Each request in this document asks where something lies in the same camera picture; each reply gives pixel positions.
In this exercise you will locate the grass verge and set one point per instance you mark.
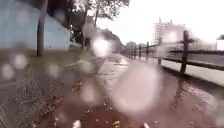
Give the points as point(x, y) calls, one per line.
point(50, 56)

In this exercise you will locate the pale tall building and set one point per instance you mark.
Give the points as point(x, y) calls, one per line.
point(166, 31)

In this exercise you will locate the wet red paved path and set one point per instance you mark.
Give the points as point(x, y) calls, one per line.
point(160, 106)

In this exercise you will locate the robot's own part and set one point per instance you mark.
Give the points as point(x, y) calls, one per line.
point(145, 125)
point(76, 124)

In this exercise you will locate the row of trees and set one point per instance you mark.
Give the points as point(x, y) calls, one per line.
point(41, 30)

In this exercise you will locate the grey gravel strip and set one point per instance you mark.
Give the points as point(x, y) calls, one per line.
point(30, 96)

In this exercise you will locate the pale ground beyond fence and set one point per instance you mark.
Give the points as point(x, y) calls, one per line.
point(206, 72)

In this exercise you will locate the dark wooden rail fence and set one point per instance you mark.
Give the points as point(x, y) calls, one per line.
point(184, 53)

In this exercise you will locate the blue grey wall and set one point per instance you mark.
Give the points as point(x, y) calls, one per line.
point(20, 30)

